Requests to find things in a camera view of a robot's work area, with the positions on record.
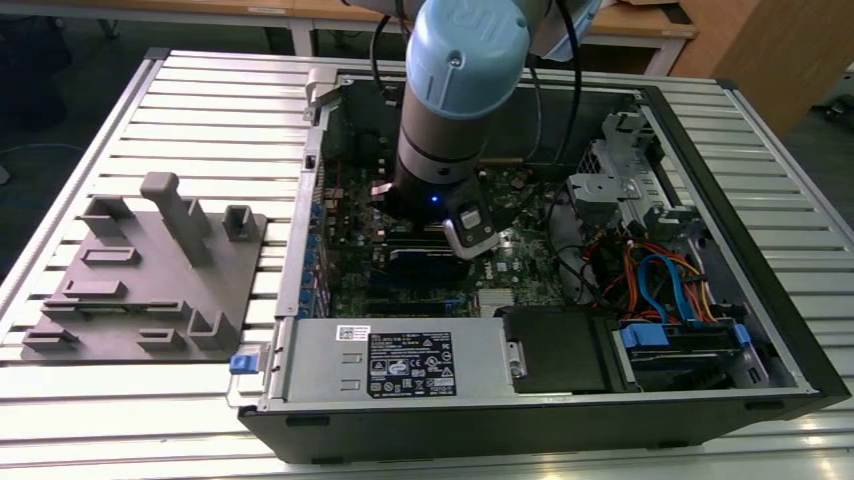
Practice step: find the black RAM slot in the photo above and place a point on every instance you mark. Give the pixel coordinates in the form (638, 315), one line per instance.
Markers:
(414, 247)
(414, 241)
(414, 236)

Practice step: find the small silver heat sink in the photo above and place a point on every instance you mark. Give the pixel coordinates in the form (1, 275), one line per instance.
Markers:
(497, 297)

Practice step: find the silver power supply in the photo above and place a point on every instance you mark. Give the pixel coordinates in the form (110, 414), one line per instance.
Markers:
(321, 360)

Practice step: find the grey case latch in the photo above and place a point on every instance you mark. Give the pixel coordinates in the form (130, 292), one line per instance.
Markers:
(321, 82)

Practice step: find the black graphics card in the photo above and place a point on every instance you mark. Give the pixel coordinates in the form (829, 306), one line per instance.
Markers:
(421, 267)

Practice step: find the wooden cabinet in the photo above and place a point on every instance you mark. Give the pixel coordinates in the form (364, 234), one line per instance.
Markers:
(788, 50)

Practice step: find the black PC case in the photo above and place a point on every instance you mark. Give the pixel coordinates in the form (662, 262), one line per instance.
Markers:
(468, 435)

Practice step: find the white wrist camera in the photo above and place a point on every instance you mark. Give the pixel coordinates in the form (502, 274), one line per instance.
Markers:
(470, 225)

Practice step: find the small silver wrist bracket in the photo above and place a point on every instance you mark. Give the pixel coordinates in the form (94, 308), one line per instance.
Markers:
(382, 191)

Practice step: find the hard disk in blue carrier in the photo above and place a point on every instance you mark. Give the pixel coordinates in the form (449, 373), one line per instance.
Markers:
(644, 336)

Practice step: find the black plastic cover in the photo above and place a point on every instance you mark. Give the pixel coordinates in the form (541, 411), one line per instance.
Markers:
(561, 350)

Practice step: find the wooden desk white legs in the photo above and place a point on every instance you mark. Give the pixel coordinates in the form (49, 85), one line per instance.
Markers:
(654, 25)
(134, 3)

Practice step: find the blue case latch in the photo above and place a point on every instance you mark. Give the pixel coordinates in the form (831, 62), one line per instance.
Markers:
(242, 365)

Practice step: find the green motherboard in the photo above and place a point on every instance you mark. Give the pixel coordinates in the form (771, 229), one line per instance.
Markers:
(528, 250)

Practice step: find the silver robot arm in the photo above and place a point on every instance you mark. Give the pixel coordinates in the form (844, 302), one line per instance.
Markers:
(461, 65)

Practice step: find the black expansion slot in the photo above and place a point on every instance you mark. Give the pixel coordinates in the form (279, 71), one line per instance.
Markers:
(414, 314)
(414, 303)

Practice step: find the grey parts rack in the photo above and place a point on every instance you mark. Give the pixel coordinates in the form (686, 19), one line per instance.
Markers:
(167, 280)

